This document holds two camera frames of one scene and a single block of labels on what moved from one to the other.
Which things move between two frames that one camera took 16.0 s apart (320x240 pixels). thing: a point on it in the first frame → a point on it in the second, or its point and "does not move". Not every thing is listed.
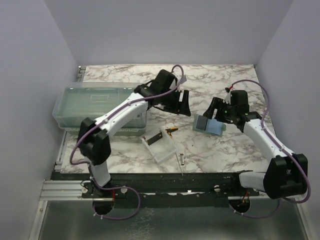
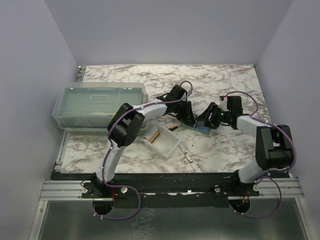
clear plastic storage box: [74, 101] does not move
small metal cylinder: [182, 159] → [188, 157]
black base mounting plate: [164, 189] does not move
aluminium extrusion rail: [65, 190] does not move
